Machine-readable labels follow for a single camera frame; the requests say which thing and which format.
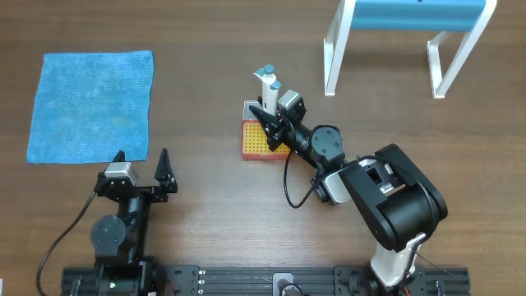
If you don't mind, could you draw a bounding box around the mounting rail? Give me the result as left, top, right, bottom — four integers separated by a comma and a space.
61, 265, 472, 296

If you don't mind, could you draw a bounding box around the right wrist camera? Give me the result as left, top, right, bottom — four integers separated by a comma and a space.
277, 89, 303, 111

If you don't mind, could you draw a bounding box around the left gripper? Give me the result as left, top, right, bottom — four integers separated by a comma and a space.
95, 147, 178, 204

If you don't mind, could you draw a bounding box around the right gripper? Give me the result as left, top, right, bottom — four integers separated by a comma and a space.
248, 95, 307, 151

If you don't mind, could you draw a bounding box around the red and yellow tip box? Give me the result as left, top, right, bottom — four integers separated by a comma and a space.
241, 99, 293, 162

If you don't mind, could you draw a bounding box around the white and blue stand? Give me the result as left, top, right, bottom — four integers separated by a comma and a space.
322, 0, 499, 99

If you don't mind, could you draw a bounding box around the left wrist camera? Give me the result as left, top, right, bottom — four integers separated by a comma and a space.
104, 161, 138, 186

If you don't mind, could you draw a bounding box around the white pipette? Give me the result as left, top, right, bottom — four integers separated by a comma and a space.
253, 63, 283, 118

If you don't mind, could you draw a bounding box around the black cable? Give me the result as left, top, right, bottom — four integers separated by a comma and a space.
282, 148, 325, 210
35, 189, 98, 296

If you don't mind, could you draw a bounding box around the blue cloth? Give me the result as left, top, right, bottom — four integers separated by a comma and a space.
25, 49, 155, 164

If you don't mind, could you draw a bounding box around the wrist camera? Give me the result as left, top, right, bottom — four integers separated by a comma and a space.
277, 89, 303, 111
104, 161, 138, 186

